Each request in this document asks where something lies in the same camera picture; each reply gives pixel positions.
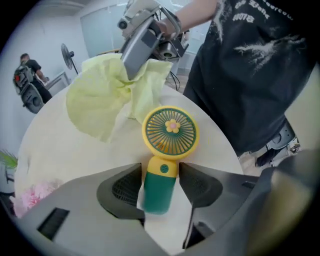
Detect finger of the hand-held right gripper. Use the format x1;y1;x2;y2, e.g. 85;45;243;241
120;21;164;81

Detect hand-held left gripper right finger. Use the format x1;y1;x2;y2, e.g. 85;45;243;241
178;161;273;251

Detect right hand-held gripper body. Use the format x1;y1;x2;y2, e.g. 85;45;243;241
117;0;191;61

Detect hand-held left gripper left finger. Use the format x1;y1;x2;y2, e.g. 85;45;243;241
16;162;146;256

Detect light yellow-green cloth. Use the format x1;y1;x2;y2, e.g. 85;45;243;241
65;53;174;144

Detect yellow and green handheld fan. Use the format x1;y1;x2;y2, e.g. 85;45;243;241
140;105;201;216

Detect person's right forearm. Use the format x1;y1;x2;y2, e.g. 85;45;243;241
172;0;220;33

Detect black standing fan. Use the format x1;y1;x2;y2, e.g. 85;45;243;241
60;42;81;76

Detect person's right hand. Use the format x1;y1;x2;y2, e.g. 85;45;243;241
154;18;179;38

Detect pink artificial flowers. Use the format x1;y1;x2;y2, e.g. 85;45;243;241
12;177;65;219

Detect grey background desk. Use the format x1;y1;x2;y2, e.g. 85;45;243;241
44;70;74;94

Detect green plant leaves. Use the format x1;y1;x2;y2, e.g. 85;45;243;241
0;149;19;171

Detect person's black printed t-shirt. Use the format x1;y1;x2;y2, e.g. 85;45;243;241
183;0;316;157

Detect black cable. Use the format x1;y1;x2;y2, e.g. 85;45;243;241
166;70;181;91

